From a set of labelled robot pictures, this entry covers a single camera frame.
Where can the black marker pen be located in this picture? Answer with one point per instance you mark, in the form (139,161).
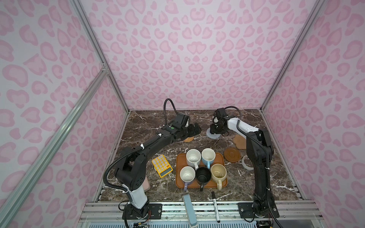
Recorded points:
(215,207)

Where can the light blue mug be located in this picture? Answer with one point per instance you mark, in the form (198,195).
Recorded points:
(208,157)

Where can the white speckled mug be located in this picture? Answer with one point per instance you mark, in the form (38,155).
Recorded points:
(193,158)

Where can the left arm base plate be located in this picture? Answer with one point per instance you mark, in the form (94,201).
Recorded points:
(148,211)

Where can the light blue stapler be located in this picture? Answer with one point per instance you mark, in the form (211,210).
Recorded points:
(190,210)

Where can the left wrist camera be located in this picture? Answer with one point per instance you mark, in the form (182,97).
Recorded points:
(181,120)

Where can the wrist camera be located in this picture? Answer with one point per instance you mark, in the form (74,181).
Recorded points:
(219,114)
(181,120)

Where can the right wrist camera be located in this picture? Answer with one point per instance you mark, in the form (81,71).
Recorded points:
(219,114)

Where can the orange rectangular tray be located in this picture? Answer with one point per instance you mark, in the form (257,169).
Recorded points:
(181,162)

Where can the clear tape roll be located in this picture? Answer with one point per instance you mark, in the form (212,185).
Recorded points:
(245,165)

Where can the cream yellow mug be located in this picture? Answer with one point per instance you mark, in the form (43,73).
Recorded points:
(219,175)

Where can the rattan round coaster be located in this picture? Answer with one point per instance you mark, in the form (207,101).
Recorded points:
(189,139)

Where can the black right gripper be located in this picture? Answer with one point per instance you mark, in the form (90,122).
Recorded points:
(213,130)

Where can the pink case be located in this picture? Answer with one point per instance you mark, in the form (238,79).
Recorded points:
(146,184)

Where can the grey blue round coaster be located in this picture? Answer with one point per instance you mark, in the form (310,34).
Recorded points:
(212,135)

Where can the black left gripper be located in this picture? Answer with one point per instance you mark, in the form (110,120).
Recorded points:
(193,132)

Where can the brown paw shaped coaster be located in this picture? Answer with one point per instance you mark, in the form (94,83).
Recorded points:
(240,142)

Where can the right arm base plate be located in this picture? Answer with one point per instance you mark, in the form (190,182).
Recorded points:
(250,213)

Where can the white mug purple handle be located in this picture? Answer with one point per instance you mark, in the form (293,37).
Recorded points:
(187,175)

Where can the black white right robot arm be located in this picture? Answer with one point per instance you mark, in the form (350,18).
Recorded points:
(259,151)

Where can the brown wooden round coaster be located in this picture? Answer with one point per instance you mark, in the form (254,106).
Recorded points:
(232,155)

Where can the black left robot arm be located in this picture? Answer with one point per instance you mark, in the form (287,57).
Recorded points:
(130,171)

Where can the black mug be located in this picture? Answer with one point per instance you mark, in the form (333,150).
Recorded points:
(203,176)

